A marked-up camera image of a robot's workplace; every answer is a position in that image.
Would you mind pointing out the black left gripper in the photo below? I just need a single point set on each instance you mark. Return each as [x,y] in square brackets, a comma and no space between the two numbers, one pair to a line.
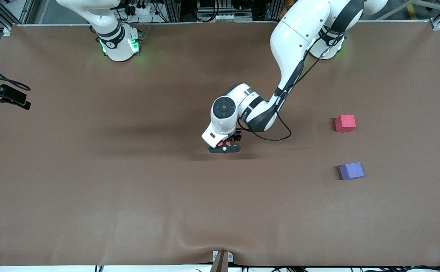
[237,136]

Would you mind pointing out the orange foam block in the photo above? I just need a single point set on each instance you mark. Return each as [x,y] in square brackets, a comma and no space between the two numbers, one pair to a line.
[222,144]

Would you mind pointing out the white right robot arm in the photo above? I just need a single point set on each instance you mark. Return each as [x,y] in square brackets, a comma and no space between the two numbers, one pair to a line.
[116,49]

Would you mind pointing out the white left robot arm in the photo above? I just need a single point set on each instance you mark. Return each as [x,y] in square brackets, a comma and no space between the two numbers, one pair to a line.
[295,34]

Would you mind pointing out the brown table cloth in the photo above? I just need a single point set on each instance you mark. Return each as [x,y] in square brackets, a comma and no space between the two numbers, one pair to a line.
[220,196]

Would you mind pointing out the red foam block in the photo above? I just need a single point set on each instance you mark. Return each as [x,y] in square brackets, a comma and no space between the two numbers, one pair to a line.
[345,124]

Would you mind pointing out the brown upright pole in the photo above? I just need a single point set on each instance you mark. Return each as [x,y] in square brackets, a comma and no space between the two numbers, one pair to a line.
[220,264]

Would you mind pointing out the purple foam block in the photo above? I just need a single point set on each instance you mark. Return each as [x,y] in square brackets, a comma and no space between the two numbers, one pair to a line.
[351,171]

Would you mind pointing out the orange snack bag pile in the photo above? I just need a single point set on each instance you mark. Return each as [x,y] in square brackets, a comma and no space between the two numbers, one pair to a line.
[283,15]

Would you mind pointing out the black electronics box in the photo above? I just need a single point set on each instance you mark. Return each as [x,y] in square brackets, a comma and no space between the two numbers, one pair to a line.
[208,3]

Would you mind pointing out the white power strip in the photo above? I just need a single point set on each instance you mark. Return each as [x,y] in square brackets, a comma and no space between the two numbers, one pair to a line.
[142,10]

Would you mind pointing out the grey metal bracket plate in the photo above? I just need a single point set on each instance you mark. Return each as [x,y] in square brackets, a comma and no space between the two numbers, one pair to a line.
[230,257]

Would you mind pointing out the grey aluminium frame post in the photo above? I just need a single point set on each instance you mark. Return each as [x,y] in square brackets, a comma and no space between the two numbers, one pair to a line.
[273,9]
[174,9]

